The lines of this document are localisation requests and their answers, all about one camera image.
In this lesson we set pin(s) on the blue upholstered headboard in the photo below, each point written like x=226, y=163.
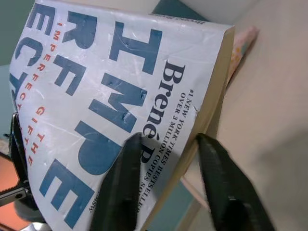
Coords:
x=173, y=9

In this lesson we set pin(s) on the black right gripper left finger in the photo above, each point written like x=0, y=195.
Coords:
x=120, y=190

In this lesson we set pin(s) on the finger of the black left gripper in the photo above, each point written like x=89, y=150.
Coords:
x=19, y=149

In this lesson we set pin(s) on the white book blue letters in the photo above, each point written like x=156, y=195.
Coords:
x=96, y=96

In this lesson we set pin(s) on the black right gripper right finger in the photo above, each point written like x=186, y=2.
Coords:
x=221, y=185

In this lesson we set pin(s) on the cream mattress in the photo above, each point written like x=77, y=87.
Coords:
x=264, y=132

